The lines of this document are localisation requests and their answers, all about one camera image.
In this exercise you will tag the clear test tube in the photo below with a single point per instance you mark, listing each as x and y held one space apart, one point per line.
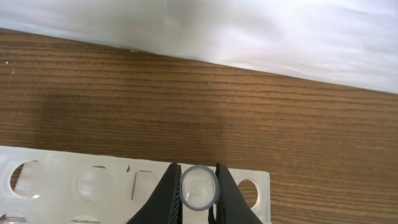
199 189

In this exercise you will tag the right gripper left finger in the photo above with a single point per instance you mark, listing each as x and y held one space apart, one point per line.
164 199

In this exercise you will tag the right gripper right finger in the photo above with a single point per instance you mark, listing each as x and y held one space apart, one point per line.
231 205

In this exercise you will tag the white test tube rack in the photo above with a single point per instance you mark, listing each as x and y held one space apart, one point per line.
77 161

